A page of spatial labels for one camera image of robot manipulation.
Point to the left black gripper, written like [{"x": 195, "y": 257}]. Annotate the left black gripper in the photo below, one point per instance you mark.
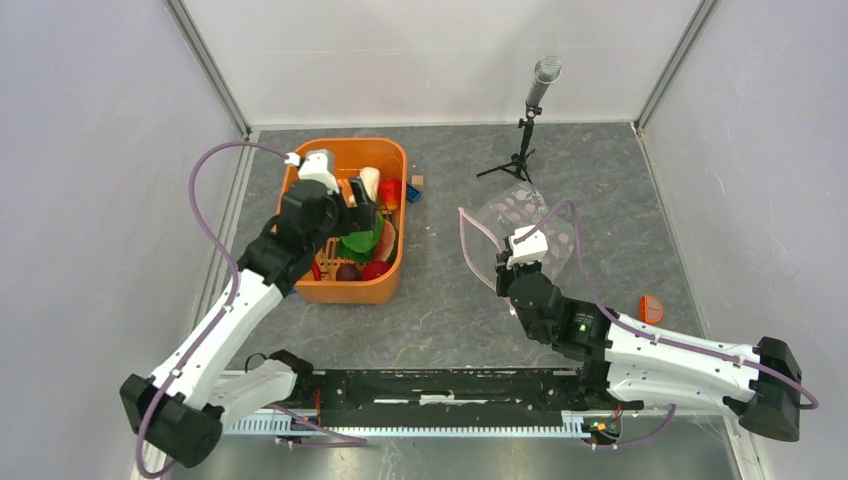
[{"x": 358, "y": 218}]

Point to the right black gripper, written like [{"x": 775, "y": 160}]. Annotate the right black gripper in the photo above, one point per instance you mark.
[{"x": 505, "y": 271}]

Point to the green toy bok choy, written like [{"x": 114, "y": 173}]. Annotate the green toy bok choy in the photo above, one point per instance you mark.
[{"x": 360, "y": 246}]

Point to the clear polka dot zip bag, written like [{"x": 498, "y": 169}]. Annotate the clear polka dot zip bag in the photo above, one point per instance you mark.
[{"x": 482, "y": 232}]

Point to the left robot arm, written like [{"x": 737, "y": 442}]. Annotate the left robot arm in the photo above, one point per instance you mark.
[{"x": 180, "y": 409}]

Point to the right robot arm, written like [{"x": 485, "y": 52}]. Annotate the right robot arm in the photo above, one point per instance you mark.
[{"x": 628, "y": 361}]

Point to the red toy strawberry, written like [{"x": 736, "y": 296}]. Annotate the red toy strawberry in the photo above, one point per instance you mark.
[{"x": 391, "y": 193}]

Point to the orange plastic basket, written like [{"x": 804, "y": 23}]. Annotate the orange plastic basket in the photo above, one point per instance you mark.
[{"x": 351, "y": 155}]

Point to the blue toy brick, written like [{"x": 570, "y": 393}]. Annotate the blue toy brick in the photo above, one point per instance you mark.
[{"x": 413, "y": 195}]

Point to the red toy tomato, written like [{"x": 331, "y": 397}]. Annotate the red toy tomato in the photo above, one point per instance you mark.
[{"x": 374, "y": 269}]

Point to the dark purple toy plum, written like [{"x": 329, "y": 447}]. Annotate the dark purple toy plum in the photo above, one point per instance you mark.
[{"x": 348, "y": 272}]

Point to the red toy chili pepper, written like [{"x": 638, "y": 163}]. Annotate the red toy chili pepper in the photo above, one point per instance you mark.
[{"x": 316, "y": 271}]

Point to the black tripod stand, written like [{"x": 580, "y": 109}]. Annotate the black tripod stand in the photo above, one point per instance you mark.
[{"x": 517, "y": 166}]

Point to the silver microphone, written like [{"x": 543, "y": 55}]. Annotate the silver microphone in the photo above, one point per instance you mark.
[{"x": 546, "y": 71}]

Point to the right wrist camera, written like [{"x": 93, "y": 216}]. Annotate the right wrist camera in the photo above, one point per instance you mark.
[{"x": 526, "y": 245}]

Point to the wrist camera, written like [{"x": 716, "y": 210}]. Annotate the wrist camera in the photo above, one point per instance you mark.
[
  {"x": 526, "y": 245},
  {"x": 318, "y": 165}
]

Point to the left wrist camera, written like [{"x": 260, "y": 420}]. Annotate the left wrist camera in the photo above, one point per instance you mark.
[{"x": 318, "y": 165}]

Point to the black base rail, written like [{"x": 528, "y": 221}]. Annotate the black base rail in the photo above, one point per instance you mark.
[{"x": 432, "y": 398}]

